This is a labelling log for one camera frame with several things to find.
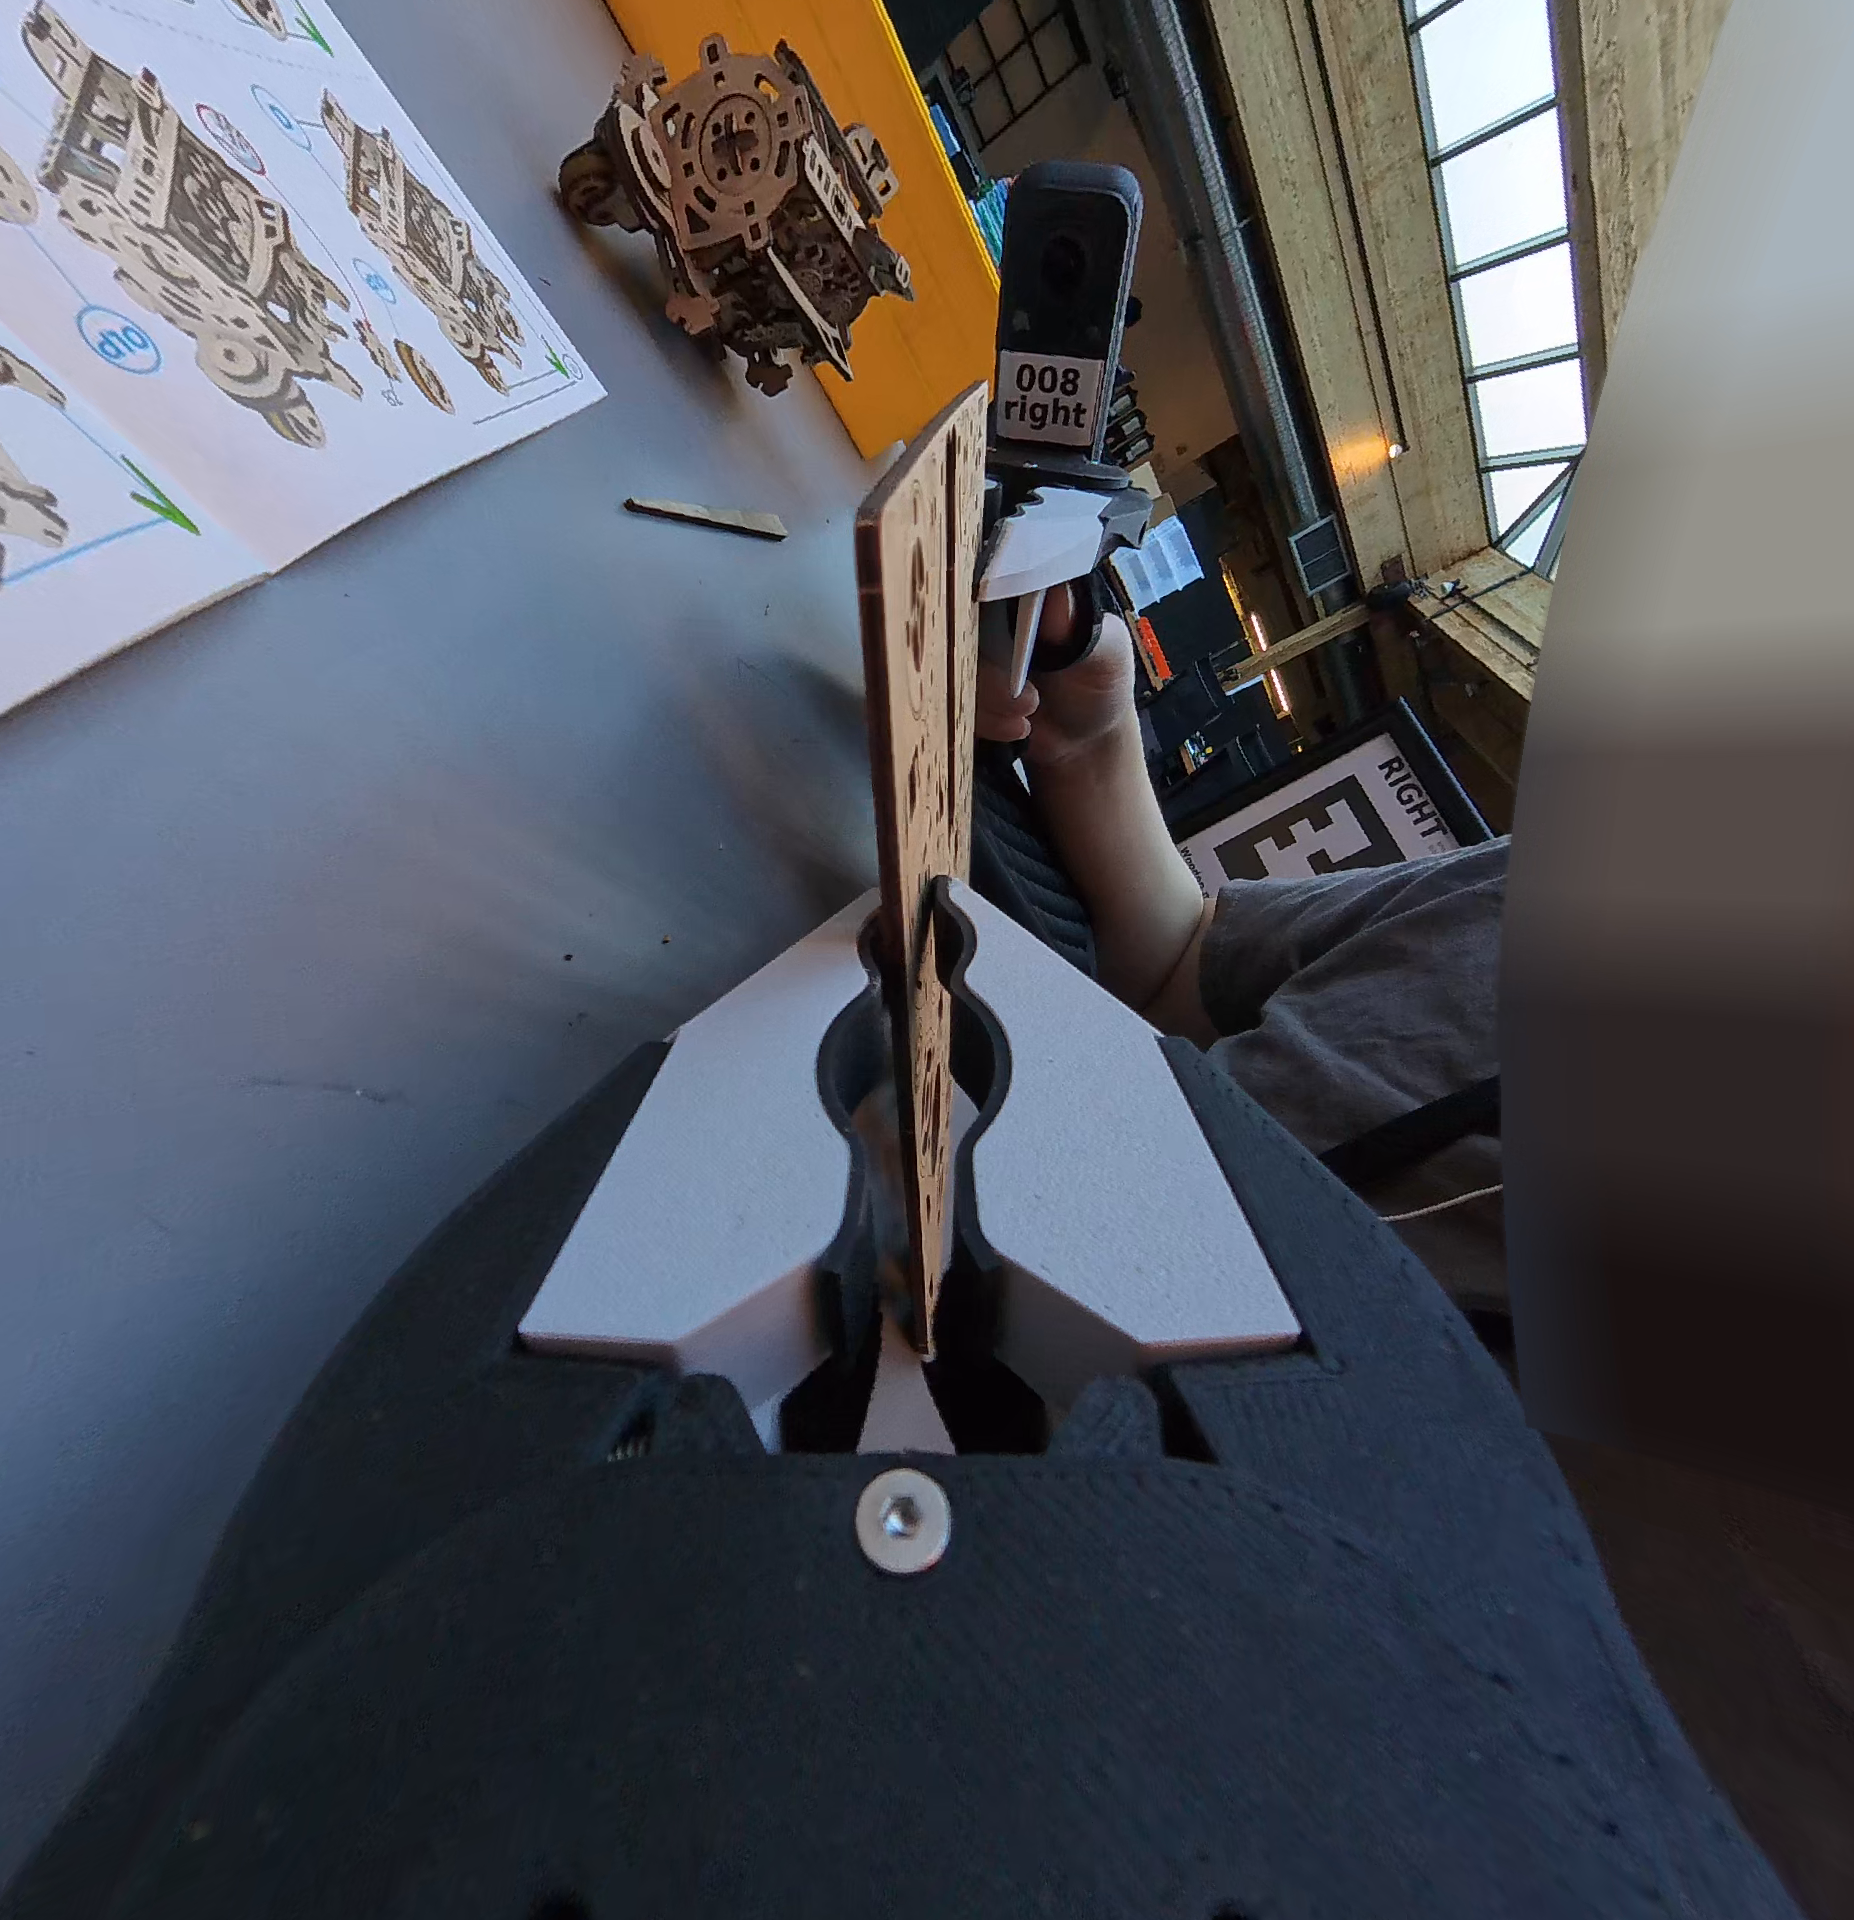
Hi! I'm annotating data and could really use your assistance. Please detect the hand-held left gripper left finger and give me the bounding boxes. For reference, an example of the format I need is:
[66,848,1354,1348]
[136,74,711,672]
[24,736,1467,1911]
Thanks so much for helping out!
[516,880,906,1454]

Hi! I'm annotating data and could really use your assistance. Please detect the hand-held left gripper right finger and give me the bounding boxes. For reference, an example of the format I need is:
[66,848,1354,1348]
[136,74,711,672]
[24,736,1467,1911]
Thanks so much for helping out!
[934,872,1306,1397]

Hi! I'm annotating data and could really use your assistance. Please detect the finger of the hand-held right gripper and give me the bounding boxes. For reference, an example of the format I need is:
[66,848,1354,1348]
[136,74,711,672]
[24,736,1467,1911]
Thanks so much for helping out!
[977,489,1116,604]

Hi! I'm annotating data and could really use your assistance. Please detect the narrow wooden parts sheet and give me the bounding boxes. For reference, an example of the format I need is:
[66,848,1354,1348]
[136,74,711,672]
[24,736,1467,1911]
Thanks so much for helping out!
[855,378,991,1361]

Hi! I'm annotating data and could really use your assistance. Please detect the person's right forearm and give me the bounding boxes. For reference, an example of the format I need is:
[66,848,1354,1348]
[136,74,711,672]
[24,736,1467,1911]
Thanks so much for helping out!
[1017,749,1222,1042]

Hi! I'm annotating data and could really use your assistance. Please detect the assembled wooden model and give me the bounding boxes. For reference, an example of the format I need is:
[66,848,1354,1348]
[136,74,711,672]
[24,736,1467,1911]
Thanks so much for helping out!
[554,36,916,398]

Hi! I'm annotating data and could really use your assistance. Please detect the person's right hand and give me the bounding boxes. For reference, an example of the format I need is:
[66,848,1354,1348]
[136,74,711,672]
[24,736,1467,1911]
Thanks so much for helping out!
[979,608,1149,779]

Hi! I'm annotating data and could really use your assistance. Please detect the flat wooden stick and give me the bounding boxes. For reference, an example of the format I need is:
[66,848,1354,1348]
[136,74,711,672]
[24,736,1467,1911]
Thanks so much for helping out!
[625,494,791,540]

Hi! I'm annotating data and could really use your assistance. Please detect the framed marker sign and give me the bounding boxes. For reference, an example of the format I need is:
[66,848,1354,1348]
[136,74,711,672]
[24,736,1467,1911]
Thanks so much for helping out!
[1173,694,1513,902]

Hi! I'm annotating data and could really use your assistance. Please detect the yellow plastic bin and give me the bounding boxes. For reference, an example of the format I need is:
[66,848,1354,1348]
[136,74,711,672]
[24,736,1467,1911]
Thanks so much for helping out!
[602,0,1005,459]

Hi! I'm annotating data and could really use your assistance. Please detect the skylight window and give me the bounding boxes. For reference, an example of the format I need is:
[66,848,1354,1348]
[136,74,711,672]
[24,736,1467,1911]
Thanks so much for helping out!
[1400,0,1597,578]

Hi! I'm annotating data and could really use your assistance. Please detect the person's brown trousers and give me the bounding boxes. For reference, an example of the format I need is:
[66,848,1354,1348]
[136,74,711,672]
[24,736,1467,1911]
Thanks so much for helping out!
[1542,1425,1854,1920]

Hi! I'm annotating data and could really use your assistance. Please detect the instruction booklet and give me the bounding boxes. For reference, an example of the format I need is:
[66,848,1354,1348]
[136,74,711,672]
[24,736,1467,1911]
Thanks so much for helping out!
[0,0,605,738]

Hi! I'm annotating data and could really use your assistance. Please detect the grey ventilation duct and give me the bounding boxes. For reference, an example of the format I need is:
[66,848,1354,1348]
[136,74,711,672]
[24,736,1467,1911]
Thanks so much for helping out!
[1107,0,1364,570]

